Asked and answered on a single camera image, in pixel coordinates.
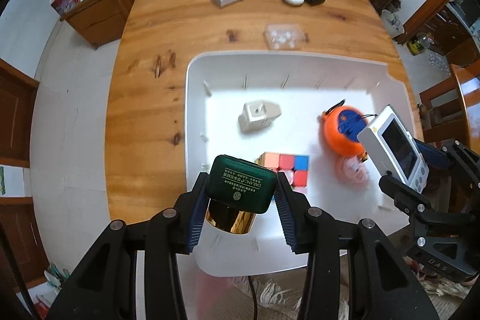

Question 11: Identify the orange round cable reel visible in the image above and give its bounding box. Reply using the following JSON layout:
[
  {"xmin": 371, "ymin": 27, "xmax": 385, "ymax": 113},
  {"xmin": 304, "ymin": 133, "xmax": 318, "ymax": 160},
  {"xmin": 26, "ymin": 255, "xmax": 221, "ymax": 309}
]
[{"xmin": 319, "ymin": 100, "xmax": 376, "ymax": 157}]

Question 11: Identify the beige plastic box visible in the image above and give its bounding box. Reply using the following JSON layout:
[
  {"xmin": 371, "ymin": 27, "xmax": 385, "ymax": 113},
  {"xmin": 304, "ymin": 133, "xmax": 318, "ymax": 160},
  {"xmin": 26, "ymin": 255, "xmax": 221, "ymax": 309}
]
[{"xmin": 238, "ymin": 99, "xmax": 283, "ymax": 135}]

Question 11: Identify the white handheld screen device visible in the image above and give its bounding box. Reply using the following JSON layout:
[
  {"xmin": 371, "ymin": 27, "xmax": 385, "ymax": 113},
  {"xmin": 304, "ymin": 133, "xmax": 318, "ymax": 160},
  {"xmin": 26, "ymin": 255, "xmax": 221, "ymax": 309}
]
[{"xmin": 357, "ymin": 104, "xmax": 429, "ymax": 193}]

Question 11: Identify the wooden side cabinet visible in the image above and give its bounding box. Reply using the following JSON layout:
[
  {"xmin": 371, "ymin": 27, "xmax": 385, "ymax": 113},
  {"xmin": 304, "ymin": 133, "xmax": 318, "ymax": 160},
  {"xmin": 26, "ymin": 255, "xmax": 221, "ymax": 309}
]
[{"xmin": 60, "ymin": 0, "xmax": 145, "ymax": 50}]

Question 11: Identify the green capped gold jar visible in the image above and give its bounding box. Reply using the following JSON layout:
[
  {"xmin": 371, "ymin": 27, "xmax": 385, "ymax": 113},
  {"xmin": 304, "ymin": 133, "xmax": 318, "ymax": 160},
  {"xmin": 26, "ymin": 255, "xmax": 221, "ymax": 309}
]
[{"xmin": 205, "ymin": 154, "xmax": 277, "ymax": 234}]

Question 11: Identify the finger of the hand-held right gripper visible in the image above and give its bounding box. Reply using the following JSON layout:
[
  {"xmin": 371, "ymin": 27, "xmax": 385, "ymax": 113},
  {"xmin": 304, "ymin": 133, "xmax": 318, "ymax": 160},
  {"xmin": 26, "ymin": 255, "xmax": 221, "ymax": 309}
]
[
  {"xmin": 414, "ymin": 139, "xmax": 480, "ymax": 193},
  {"xmin": 379, "ymin": 174, "xmax": 473, "ymax": 227}
]

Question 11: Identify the pink correction tape dispenser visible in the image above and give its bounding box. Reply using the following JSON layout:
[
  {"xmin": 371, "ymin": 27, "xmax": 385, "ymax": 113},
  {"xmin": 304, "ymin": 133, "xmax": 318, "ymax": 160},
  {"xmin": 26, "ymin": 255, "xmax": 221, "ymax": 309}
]
[{"xmin": 335, "ymin": 155, "xmax": 370, "ymax": 186}]

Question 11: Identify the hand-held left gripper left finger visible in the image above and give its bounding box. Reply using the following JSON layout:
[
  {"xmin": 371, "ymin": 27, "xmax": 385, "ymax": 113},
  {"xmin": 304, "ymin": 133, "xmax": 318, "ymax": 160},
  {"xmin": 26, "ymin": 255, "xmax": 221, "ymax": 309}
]
[{"xmin": 45, "ymin": 173, "xmax": 209, "ymax": 320}]

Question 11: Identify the beige fringed rug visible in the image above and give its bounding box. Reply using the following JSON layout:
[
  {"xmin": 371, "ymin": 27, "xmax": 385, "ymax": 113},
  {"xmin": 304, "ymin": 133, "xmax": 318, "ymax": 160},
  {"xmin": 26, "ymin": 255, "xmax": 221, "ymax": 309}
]
[{"xmin": 225, "ymin": 267, "xmax": 480, "ymax": 320}]

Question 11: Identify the brown wooden door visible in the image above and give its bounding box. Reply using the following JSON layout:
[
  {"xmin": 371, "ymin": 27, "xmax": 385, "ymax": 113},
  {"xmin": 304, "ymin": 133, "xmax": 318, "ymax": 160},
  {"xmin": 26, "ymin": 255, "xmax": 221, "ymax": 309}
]
[{"xmin": 0, "ymin": 59, "xmax": 49, "ymax": 291}]

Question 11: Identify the white bucket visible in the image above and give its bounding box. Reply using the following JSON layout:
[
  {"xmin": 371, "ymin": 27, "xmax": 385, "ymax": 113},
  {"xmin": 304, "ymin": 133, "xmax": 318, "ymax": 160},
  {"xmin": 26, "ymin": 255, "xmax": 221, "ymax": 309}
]
[{"xmin": 382, "ymin": 8, "xmax": 405, "ymax": 39}]

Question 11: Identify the dark wooden cabinet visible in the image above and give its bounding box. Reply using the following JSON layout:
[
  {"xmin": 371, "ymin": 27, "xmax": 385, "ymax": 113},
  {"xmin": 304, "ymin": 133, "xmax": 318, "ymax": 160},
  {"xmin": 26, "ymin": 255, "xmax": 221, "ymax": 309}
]
[{"xmin": 431, "ymin": 5, "xmax": 480, "ymax": 65}]

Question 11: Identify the cooking oil bottle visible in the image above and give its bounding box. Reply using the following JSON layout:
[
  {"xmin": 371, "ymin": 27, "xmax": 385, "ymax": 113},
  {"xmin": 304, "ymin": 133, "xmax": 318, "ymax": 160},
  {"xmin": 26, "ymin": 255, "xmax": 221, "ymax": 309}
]
[{"xmin": 408, "ymin": 33, "xmax": 436, "ymax": 56}]

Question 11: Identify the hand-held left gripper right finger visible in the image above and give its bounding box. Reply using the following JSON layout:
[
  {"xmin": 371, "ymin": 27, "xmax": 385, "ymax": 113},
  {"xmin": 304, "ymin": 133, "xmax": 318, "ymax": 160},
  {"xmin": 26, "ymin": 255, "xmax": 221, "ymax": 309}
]
[{"xmin": 274, "ymin": 172, "xmax": 441, "ymax": 320}]

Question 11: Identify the white plastic tray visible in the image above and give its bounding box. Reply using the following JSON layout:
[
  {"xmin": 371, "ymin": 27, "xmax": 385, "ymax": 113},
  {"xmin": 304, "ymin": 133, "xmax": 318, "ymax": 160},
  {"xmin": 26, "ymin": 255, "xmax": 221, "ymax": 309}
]
[{"xmin": 184, "ymin": 50, "xmax": 418, "ymax": 276}]

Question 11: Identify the wooden chair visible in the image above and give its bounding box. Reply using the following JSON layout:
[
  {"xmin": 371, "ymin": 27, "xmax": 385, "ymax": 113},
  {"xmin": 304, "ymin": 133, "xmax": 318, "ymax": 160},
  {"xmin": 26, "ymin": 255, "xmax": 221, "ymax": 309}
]
[{"xmin": 419, "ymin": 65, "xmax": 480, "ymax": 140}]

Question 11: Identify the clear plastic box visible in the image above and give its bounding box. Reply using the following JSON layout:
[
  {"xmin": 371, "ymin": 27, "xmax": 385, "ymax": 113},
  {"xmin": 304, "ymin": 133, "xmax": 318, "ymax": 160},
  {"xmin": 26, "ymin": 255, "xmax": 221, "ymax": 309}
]
[{"xmin": 264, "ymin": 23, "xmax": 305, "ymax": 51}]

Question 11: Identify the colourful puzzle cube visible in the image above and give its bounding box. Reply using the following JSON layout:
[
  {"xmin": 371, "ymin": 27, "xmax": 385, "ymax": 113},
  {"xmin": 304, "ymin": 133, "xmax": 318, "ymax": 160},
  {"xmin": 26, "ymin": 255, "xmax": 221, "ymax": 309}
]
[{"xmin": 255, "ymin": 152, "xmax": 310, "ymax": 189}]

